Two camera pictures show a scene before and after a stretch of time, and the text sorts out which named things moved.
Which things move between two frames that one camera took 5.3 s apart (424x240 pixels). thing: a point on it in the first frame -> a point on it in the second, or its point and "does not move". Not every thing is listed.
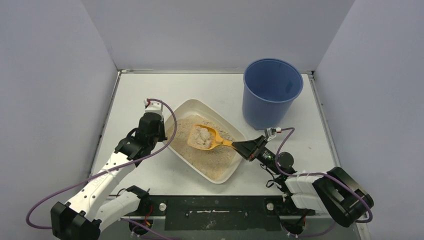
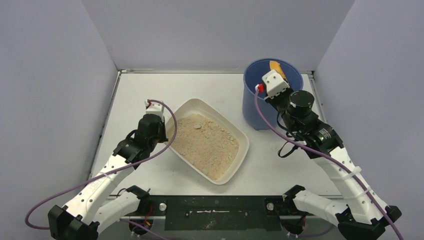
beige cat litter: [215, 163] does not move
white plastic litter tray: [202, 140] does not move
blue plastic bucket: [270, 86] does not move
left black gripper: [158, 129] does not move
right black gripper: [257, 149] -> [276, 101]
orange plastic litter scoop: [204, 137] -> [276, 66]
